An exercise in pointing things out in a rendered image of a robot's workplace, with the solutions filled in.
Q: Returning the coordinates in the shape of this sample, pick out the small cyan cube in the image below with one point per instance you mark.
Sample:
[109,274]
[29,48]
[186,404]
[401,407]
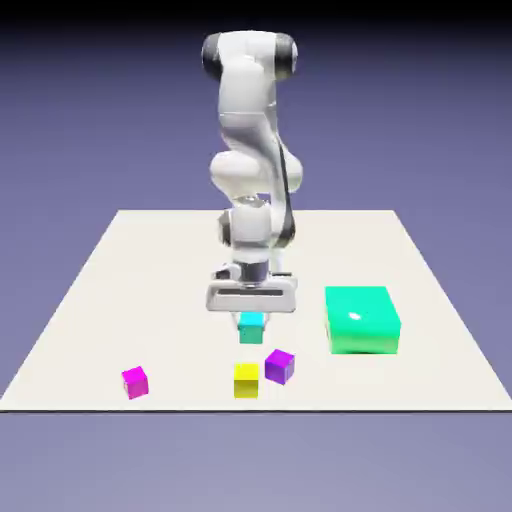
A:
[251,330]

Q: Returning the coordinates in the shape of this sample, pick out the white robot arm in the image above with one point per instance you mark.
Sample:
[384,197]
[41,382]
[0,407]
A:
[248,120]

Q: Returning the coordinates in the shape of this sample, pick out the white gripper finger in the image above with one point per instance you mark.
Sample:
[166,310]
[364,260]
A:
[266,319]
[235,319]

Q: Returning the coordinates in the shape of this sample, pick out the large green box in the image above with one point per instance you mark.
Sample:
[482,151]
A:
[362,322]

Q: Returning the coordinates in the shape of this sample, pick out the small yellow cube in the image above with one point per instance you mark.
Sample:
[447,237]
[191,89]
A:
[246,382]

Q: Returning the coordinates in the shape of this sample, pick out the small purple cube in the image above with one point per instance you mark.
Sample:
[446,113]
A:
[279,367]

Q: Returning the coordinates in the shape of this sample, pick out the small magenta cube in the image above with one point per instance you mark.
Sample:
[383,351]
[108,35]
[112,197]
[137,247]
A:
[135,383]

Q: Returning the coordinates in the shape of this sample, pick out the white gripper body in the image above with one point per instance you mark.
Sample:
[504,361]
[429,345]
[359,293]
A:
[251,300]

